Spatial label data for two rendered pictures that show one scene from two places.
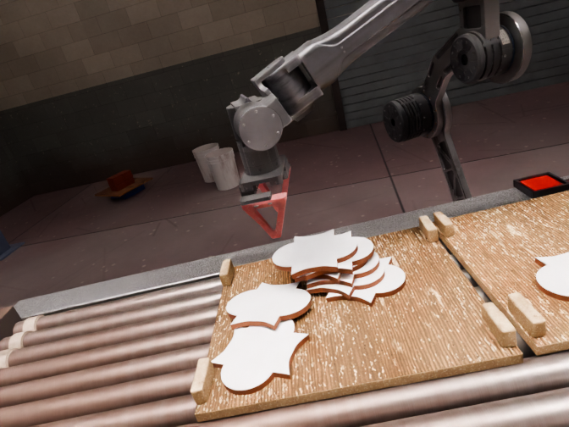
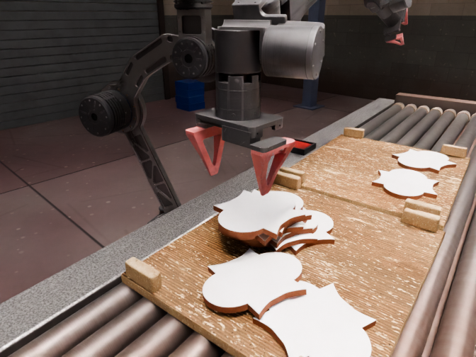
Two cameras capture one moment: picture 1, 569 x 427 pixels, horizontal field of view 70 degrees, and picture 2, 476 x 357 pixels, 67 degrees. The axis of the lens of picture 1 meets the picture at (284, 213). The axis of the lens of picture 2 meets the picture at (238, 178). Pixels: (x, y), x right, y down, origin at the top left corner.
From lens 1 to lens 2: 56 cm
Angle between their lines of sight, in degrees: 53
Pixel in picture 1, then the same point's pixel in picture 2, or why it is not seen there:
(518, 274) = (375, 193)
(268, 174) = (264, 117)
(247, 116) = (317, 35)
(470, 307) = (384, 219)
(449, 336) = (404, 239)
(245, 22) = not seen: outside the picture
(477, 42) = (202, 45)
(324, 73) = (296, 16)
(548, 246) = (362, 176)
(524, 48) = not seen: hidden behind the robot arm
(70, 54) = not seen: outside the picture
